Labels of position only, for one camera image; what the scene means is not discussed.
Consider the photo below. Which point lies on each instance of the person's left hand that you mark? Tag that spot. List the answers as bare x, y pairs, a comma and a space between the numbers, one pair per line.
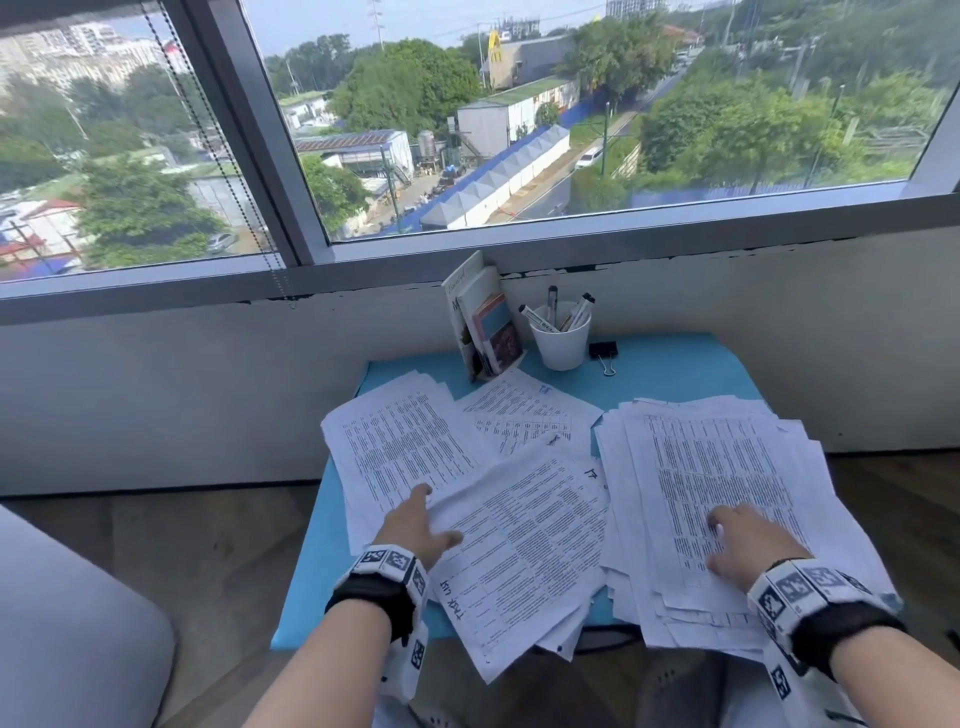
409, 534

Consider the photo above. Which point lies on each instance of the person's right hand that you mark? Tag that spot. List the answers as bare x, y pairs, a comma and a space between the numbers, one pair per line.
761, 546

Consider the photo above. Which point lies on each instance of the person's left thumb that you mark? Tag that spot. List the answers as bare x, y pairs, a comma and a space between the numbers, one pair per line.
447, 540

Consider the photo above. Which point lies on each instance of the person's right thumb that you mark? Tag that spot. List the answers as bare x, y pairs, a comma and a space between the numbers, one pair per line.
720, 563

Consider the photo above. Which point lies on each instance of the person's left forearm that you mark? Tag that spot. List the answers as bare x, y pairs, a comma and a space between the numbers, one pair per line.
330, 667

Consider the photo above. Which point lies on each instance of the person's right forearm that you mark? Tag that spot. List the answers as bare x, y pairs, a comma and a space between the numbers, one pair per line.
885, 686

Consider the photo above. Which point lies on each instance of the printed sheets with handwriting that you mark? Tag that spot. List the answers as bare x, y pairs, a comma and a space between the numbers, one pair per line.
525, 532

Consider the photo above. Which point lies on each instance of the large pile of printed sheets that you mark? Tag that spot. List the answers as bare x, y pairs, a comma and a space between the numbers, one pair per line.
720, 465

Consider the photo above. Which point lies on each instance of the printed sheet with blue mark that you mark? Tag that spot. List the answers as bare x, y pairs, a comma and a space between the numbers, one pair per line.
525, 416

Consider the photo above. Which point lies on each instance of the blue and pink booklet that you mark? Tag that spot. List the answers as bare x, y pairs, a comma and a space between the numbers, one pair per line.
499, 337

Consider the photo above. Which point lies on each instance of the white plastic cup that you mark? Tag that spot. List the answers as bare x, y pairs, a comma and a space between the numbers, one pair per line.
561, 346

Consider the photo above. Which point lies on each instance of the tall white booklet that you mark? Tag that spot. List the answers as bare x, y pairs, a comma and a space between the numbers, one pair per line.
459, 315

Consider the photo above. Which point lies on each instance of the white marker with black cap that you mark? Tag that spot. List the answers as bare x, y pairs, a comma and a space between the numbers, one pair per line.
538, 318
584, 309

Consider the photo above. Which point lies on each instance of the black binder clip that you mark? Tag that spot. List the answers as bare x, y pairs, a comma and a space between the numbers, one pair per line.
604, 352

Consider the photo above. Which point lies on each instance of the beige booklet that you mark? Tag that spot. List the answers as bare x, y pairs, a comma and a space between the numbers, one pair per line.
480, 300

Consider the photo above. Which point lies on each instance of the black marker pen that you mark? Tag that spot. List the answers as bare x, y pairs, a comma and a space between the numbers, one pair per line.
553, 298

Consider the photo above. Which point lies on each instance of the silver car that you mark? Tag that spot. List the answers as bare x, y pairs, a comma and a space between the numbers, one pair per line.
221, 242

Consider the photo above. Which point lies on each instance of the white van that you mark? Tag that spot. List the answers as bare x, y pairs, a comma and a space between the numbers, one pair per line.
590, 157

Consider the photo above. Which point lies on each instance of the grey window frame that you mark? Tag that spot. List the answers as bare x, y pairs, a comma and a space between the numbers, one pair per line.
247, 127

